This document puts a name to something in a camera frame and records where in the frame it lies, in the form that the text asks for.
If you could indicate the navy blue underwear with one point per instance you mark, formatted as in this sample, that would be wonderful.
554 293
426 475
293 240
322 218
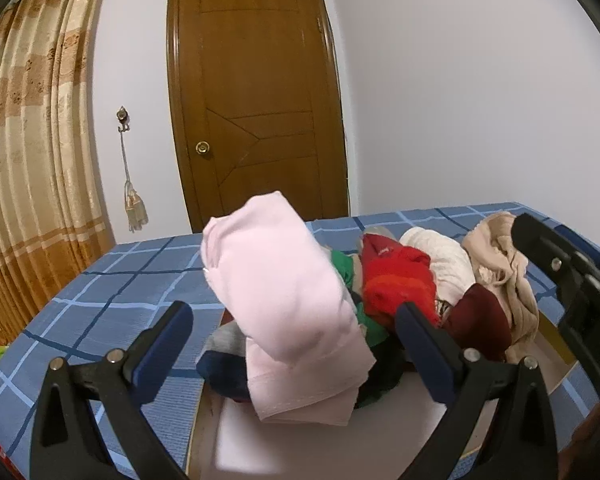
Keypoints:
225 377

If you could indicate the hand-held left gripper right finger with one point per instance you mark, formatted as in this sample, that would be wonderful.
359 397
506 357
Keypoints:
430 355

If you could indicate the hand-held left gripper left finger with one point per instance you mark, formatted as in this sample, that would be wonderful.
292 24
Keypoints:
167 350

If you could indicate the brass door knob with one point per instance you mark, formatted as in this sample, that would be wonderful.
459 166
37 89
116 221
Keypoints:
202 147

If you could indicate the metal wall hook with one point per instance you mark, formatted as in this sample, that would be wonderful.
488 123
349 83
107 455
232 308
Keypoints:
123 117

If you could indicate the brown wooden door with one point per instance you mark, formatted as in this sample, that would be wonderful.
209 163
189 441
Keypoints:
260 85

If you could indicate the blue plaid tablecloth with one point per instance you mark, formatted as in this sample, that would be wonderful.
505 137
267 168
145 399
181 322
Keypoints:
105 285

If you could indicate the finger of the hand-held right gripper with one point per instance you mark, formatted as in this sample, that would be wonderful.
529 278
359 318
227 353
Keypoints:
540 245

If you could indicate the pale pink underwear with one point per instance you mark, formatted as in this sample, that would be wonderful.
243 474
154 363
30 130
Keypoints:
280 285

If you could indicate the beige curtain tassel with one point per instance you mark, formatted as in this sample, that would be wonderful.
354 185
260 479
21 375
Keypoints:
136 207

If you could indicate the grey underwear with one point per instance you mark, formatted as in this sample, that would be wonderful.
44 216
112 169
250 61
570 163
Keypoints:
227 342

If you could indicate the dark red underwear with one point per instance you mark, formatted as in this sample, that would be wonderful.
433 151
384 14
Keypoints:
475 320

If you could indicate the beige underwear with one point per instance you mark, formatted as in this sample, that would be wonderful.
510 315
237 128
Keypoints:
505 260

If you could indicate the dark green underwear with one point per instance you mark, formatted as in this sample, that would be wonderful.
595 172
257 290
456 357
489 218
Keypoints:
385 375

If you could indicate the white dotted underwear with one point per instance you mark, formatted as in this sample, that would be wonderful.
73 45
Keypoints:
445 260

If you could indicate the beige patterned curtain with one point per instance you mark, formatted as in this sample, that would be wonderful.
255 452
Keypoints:
30 160

